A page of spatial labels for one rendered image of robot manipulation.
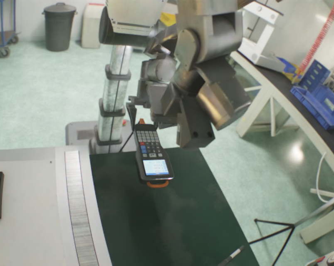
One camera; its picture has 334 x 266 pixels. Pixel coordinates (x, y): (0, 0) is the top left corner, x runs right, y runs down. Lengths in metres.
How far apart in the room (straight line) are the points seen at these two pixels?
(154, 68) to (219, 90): 0.25
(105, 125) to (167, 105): 0.74
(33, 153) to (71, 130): 0.89
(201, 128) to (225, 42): 0.13
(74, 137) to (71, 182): 0.90
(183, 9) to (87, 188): 0.42
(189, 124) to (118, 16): 0.53
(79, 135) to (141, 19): 0.91
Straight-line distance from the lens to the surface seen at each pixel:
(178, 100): 0.31
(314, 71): 6.87
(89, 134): 1.40
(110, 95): 0.93
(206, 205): 0.68
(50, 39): 3.06
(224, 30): 0.26
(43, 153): 0.56
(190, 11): 0.24
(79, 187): 0.49
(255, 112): 2.24
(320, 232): 2.09
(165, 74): 0.49
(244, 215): 1.79
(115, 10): 0.73
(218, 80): 0.27
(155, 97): 0.36
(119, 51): 0.83
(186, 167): 0.73
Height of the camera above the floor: 1.29
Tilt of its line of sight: 42 degrees down
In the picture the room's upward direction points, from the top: 23 degrees clockwise
